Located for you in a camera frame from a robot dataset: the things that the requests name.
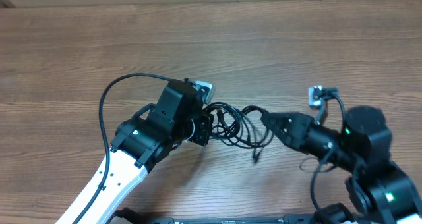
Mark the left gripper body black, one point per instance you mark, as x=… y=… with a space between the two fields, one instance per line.
x=201 y=124

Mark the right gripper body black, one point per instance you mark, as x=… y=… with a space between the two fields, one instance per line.
x=319 y=141

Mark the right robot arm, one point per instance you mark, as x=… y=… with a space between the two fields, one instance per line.
x=378 y=188

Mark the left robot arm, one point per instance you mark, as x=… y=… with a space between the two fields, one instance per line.
x=140 y=143

